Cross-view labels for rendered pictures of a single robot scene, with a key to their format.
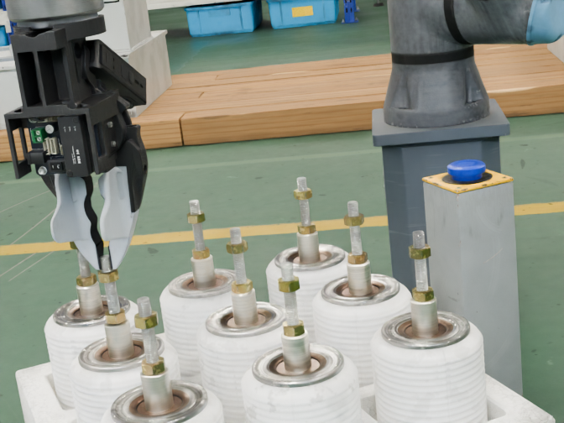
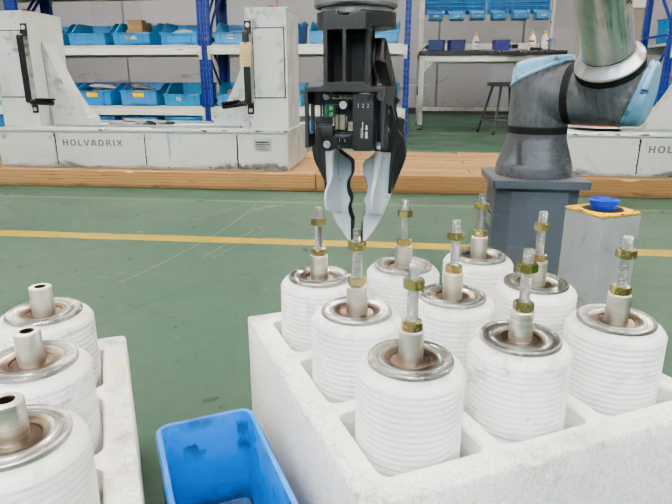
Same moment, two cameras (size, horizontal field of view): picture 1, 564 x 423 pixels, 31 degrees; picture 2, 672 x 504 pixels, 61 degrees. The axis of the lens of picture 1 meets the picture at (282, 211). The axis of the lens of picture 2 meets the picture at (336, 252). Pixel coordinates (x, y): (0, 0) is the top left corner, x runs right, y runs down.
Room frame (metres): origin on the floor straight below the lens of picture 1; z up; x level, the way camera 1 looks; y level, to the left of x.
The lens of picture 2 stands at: (0.28, 0.18, 0.49)
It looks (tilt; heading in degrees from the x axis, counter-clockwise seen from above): 17 degrees down; 0
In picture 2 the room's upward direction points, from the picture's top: straight up
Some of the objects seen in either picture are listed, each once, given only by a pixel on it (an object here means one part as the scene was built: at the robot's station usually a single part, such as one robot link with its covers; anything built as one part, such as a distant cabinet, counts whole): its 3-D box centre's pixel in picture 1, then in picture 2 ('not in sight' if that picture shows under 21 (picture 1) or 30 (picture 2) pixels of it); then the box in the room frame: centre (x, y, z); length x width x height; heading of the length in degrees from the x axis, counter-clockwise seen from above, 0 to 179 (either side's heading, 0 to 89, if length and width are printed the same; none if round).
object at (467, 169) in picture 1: (467, 172); (603, 204); (1.05, -0.20, 0.32); 0.04 x 0.04 x 0.02
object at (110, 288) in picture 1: (112, 297); (357, 264); (0.84, 0.15, 0.30); 0.01 x 0.01 x 0.08
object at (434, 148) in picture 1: (443, 215); (525, 243); (1.45, -0.24, 0.15); 0.19 x 0.19 x 0.30; 83
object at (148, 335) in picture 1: (149, 344); (412, 305); (0.73, 0.11, 0.30); 0.01 x 0.01 x 0.08
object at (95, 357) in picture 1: (122, 352); (356, 311); (0.84, 0.15, 0.25); 0.08 x 0.08 x 0.01
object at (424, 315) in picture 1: (424, 316); (617, 308); (0.81, -0.11, 0.26); 0.02 x 0.02 x 0.03
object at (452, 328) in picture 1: (425, 330); (615, 320); (0.81, -0.11, 0.25); 0.08 x 0.08 x 0.01
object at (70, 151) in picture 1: (67, 97); (354, 84); (0.82, 0.16, 0.48); 0.09 x 0.08 x 0.12; 166
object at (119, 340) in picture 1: (119, 339); (356, 299); (0.84, 0.15, 0.26); 0.02 x 0.02 x 0.03
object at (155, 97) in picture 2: not in sight; (148, 93); (6.03, 1.97, 0.36); 0.50 x 0.38 x 0.21; 174
